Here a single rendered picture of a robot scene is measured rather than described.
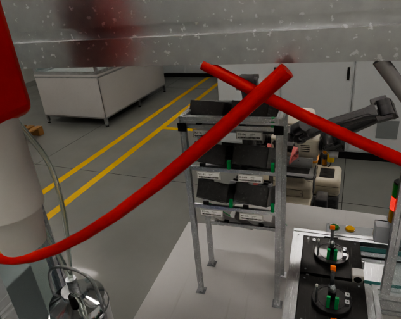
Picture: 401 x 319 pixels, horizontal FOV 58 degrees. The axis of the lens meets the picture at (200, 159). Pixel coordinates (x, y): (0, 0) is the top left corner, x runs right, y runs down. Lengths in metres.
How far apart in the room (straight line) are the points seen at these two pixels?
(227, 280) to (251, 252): 0.22
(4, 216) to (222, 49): 0.17
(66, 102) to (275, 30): 6.60
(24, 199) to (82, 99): 6.30
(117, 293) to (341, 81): 3.17
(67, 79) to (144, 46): 6.36
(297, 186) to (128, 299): 1.51
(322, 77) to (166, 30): 4.17
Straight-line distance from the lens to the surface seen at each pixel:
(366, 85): 4.41
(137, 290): 2.97
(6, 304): 0.51
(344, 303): 1.46
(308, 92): 4.46
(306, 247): 1.71
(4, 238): 0.26
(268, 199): 1.36
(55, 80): 6.79
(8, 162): 0.24
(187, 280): 1.72
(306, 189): 2.30
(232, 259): 1.80
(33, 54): 0.30
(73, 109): 6.74
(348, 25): 0.23
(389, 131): 4.58
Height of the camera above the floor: 2.05
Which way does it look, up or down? 26 degrees down
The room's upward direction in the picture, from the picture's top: 5 degrees counter-clockwise
